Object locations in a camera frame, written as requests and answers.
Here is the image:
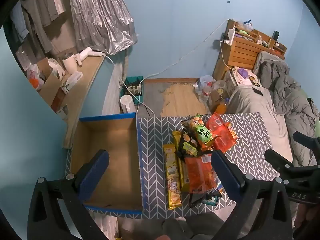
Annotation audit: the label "wooden headboard shelf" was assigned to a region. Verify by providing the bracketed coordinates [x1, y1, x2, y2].
[212, 19, 288, 80]

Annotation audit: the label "hanging grey garments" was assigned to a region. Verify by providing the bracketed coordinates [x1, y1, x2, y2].
[20, 0, 68, 53]

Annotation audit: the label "small white appliance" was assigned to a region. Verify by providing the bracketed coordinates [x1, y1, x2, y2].
[47, 58, 66, 79]

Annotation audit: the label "clear plastic bag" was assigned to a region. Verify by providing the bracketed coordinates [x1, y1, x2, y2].
[199, 74, 217, 88]

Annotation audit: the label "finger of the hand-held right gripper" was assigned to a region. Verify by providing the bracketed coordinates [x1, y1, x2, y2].
[264, 149, 294, 174]
[292, 131, 320, 155]

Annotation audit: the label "hanging light blue garment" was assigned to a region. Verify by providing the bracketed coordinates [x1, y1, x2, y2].
[10, 2, 29, 40]

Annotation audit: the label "grey bed sheet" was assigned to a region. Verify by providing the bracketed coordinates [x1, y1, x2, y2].
[226, 80, 295, 165]

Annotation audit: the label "long yellow snack packet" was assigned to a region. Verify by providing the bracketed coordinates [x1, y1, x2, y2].
[162, 144, 182, 210]

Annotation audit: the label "blue-edged cardboard box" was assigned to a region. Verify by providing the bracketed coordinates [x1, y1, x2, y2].
[65, 112, 145, 217]

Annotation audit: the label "dark snack packet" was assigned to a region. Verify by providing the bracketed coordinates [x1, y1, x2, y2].
[189, 190, 208, 208]

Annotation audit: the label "green cloth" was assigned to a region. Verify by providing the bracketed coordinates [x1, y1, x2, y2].
[310, 97, 320, 135]

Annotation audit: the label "green orange snack bag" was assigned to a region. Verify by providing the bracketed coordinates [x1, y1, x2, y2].
[187, 114, 218, 152]

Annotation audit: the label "wooden counter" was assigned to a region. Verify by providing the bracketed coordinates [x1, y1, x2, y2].
[51, 55, 105, 148]

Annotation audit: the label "silver foil curtain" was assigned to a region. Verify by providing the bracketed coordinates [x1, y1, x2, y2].
[67, 0, 138, 55]

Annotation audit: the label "person's grey trousers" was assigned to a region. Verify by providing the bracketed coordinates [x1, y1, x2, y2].
[117, 212, 225, 240]

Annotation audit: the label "white carton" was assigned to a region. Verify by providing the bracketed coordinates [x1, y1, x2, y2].
[61, 72, 84, 94]

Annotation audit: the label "grey duvet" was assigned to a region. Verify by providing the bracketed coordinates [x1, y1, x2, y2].
[252, 51, 320, 167]

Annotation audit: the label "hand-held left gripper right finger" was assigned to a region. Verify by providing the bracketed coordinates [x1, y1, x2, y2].
[211, 149, 294, 240]

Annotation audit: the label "brown cardboard box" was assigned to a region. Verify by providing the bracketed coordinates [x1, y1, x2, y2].
[37, 57, 63, 107]

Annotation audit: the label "red white plastic bag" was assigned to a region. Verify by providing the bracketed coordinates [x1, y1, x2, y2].
[26, 64, 47, 90]

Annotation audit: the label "white cup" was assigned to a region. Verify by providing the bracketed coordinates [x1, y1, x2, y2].
[62, 55, 79, 71]

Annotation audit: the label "white pitcher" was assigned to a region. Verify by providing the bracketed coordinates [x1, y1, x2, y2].
[120, 95, 137, 114]

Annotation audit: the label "red translucent snack bag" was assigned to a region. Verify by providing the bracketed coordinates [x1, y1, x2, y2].
[206, 113, 237, 153]

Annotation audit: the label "small plastic bag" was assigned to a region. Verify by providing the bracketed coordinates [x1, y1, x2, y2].
[240, 19, 253, 32]

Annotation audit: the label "person's right hand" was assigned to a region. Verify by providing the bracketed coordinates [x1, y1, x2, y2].
[296, 200, 320, 233]

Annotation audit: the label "large orange snack bag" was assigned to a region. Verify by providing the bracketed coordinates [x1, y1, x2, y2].
[184, 154, 223, 195]

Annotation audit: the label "white hair dryer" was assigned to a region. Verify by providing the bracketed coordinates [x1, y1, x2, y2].
[75, 47, 107, 67]

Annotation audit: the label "teal storage bin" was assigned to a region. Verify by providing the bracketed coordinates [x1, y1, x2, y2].
[119, 76, 145, 105]

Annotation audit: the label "orange drink bottle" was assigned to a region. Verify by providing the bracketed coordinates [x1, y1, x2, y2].
[216, 99, 229, 114]

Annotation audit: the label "long white cable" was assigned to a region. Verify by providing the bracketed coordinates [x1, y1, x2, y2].
[142, 20, 230, 80]

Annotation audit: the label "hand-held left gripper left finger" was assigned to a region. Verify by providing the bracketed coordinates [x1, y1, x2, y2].
[27, 149, 110, 240]

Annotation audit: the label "black yellow snack bag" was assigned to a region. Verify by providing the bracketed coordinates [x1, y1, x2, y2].
[178, 119, 200, 157]

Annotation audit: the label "white hair dryer cord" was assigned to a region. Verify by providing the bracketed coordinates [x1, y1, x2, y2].
[104, 54, 140, 105]

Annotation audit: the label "clear plastic bottle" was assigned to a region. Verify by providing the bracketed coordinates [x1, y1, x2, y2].
[200, 81, 213, 103]

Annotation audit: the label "white headboard power strip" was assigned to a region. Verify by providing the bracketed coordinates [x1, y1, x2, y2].
[222, 28, 236, 46]

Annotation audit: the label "yellowish cable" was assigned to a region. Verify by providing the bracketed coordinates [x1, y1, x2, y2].
[219, 40, 234, 69]

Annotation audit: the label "long gold snack packet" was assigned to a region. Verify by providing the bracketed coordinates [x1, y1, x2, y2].
[172, 131, 190, 192]

